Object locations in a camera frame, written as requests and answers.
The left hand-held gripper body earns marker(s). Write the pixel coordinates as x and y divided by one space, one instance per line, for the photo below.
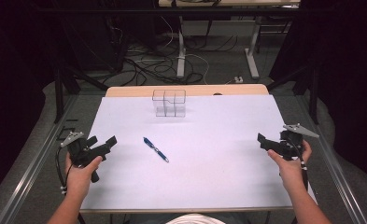
77 149

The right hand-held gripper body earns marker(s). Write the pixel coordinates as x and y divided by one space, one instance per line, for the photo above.
291 144

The person's right hand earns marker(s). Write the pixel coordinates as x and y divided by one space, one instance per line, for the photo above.
291 174

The person's left hand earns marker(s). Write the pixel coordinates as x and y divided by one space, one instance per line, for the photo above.
80 179

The blue pen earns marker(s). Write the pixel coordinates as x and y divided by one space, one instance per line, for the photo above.
155 150

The black metal stand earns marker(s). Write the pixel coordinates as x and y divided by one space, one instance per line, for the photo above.
305 87
66 84

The white table mat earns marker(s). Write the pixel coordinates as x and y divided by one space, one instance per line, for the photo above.
203 155

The white power strip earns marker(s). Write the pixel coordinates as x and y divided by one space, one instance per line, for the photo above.
238 79

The clear acrylic organizer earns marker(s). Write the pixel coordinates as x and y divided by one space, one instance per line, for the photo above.
169 103

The white desk leg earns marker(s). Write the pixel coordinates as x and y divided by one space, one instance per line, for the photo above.
252 53
180 53

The wooden table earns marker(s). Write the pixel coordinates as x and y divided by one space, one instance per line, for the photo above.
187 90

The person's white shirt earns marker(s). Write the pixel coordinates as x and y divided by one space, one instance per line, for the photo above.
195 219

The black horizontal bar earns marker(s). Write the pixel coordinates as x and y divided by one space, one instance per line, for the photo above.
184 11

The metal floor rail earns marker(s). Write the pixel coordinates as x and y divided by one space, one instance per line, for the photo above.
336 174
31 165

